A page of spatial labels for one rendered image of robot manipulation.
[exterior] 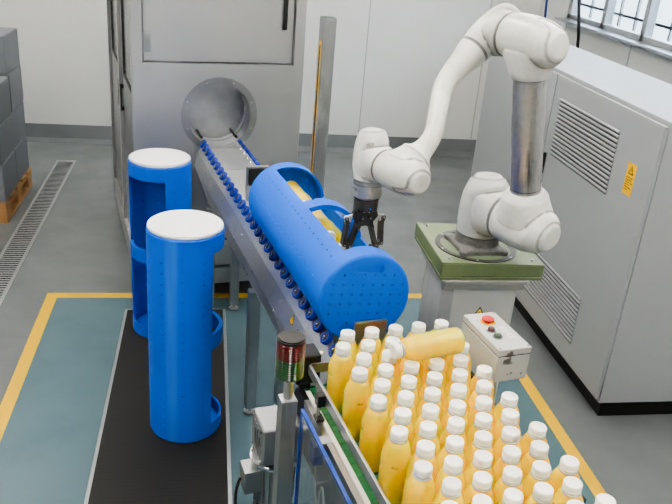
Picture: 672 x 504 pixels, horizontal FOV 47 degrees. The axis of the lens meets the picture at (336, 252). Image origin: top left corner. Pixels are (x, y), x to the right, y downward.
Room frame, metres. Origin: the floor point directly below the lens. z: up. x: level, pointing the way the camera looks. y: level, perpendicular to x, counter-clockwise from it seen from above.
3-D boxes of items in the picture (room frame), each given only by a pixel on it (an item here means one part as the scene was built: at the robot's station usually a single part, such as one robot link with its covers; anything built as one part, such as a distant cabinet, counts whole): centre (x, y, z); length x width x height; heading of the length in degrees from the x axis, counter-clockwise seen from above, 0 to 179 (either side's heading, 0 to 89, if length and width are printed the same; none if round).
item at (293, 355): (1.46, 0.08, 1.23); 0.06 x 0.06 x 0.04
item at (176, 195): (3.35, 0.84, 0.59); 0.28 x 0.28 x 0.88
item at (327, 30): (3.45, 0.12, 0.85); 0.06 x 0.06 x 1.70; 21
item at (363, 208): (2.20, -0.08, 1.29); 0.08 x 0.07 x 0.09; 111
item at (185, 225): (2.59, 0.56, 1.03); 0.28 x 0.28 x 0.01
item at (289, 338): (1.46, 0.08, 1.18); 0.06 x 0.06 x 0.16
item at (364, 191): (2.20, -0.08, 1.36); 0.09 x 0.09 x 0.06
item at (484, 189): (2.53, -0.51, 1.23); 0.18 x 0.16 x 0.22; 36
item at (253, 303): (2.90, 0.33, 0.31); 0.06 x 0.06 x 0.63; 21
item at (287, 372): (1.46, 0.08, 1.18); 0.06 x 0.06 x 0.05
